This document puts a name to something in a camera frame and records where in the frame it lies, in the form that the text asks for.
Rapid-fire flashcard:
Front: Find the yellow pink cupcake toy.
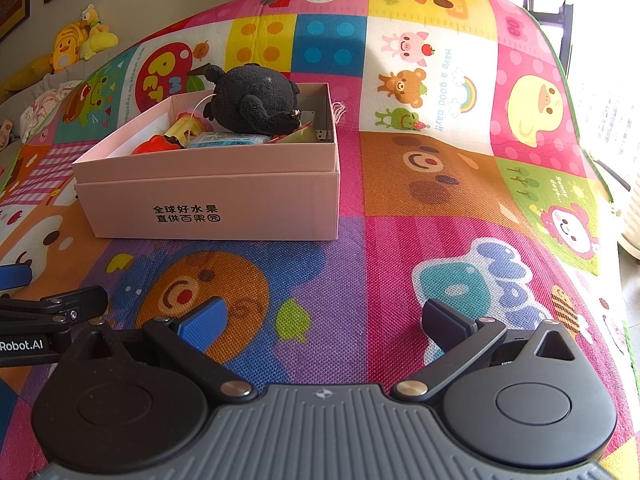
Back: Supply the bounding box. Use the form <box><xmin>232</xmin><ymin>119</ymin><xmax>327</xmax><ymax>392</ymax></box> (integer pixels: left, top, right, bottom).
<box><xmin>165</xmin><ymin>109</ymin><xmax>207</xmax><ymax>149</ymax></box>

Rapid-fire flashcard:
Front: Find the pink cardboard box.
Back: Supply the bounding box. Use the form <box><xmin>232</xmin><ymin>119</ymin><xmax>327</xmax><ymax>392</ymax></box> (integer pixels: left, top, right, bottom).
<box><xmin>72</xmin><ymin>82</ymin><xmax>342</xmax><ymax>241</ymax></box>

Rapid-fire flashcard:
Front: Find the blue white face mask packet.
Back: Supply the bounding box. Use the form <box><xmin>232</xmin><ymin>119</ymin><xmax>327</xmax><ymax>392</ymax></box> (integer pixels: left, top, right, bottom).
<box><xmin>187</xmin><ymin>130</ymin><xmax>272</xmax><ymax>150</ymax></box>

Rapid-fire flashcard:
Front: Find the colourful cartoon play mat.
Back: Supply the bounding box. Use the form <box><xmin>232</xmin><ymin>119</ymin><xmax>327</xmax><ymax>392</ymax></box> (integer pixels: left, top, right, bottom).
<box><xmin>0</xmin><ymin>0</ymin><xmax>631</xmax><ymax>480</ymax></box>

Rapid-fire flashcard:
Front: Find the red plastic toy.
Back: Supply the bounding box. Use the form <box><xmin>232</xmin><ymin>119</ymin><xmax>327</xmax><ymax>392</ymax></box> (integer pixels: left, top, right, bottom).
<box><xmin>131</xmin><ymin>135</ymin><xmax>184</xmax><ymax>155</ymax></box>

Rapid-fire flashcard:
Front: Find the yellow plush tiger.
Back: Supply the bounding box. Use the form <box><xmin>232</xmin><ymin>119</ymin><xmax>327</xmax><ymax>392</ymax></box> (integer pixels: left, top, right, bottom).
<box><xmin>49</xmin><ymin>22</ymin><xmax>92</xmax><ymax>74</ymax></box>

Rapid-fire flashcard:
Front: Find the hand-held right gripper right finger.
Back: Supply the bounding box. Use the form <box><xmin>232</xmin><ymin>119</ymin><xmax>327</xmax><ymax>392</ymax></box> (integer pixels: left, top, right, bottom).
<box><xmin>392</xmin><ymin>299</ymin><xmax>576</xmax><ymax>403</ymax></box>

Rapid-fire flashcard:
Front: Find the black plush toy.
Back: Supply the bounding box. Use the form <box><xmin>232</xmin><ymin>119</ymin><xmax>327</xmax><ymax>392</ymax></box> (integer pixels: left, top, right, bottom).
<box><xmin>202</xmin><ymin>62</ymin><xmax>303</xmax><ymax>137</ymax></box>

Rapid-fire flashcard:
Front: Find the window with dark frame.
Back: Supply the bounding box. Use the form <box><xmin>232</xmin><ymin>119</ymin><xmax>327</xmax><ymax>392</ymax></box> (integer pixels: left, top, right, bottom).
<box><xmin>500</xmin><ymin>0</ymin><xmax>640</xmax><ymax>191</ymax></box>

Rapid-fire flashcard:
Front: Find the pink white crumpled cloth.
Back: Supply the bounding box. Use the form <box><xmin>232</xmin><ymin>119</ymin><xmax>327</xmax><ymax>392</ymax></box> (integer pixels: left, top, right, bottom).
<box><xmin>20</xmin><ymin>80</ymin><xmax>82</xmax><ymax>144</ymax></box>

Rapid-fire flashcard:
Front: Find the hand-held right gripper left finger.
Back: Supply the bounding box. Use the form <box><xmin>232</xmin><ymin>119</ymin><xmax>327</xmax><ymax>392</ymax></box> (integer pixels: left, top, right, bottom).
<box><xmin>75</xmin><ymin>297</ymin><xmax>258</xmax><ymax>403</ymax></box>

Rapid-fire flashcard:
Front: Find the white battery charger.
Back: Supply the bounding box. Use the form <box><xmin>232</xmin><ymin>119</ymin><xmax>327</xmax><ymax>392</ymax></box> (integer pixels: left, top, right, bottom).
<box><xmin>299</xmin><ymin>109</ymin><xmax>334</xmax><ymax>144</ymax></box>

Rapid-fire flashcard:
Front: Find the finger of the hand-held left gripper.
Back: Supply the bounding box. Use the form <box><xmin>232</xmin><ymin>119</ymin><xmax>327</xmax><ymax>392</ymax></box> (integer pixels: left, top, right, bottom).
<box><xmin>0</xmin><ymin>264</ymin><xmax>34</xmax><ymax>295</ymax></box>
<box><xmin>0</xmin><ymin>286</ymin><xmax>109</xmax><ymax>333</ymax></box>

